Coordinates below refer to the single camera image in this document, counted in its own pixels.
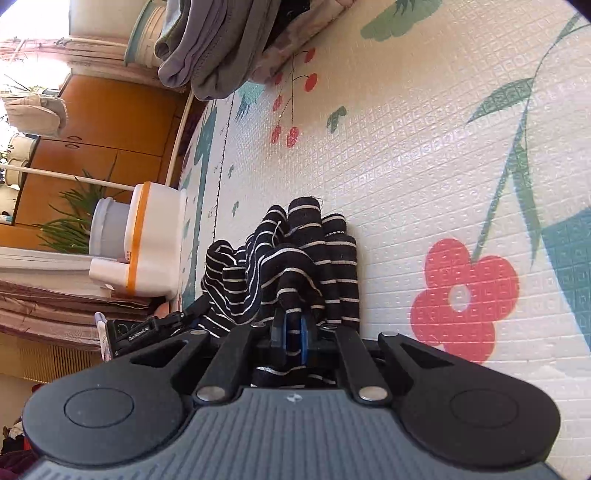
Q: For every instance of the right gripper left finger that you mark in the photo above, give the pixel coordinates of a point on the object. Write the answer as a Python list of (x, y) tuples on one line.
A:
[(270, 340)]

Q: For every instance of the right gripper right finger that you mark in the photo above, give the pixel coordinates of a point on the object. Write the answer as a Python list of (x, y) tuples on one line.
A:
[(318, 347)]

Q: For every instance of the navy white striped garment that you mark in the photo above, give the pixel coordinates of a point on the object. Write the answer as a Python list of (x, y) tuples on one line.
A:
[(297, 262)]

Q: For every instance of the stack of folded clothes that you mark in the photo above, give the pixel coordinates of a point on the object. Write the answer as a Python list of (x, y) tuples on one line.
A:
[(217, 46)]

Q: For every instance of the white orange plastic jug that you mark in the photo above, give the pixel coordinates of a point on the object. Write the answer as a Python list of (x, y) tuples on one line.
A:
[(135, 247)]

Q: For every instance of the green potted plant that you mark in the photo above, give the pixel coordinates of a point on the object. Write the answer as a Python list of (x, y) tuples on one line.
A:
[(69, 233)]

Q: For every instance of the orange wooden cabinet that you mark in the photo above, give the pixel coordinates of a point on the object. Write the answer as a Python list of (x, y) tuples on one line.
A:
[(117, 131)]

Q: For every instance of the printed foam play mat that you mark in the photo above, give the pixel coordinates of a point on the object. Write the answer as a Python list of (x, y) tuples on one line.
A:
[(455, 138)]

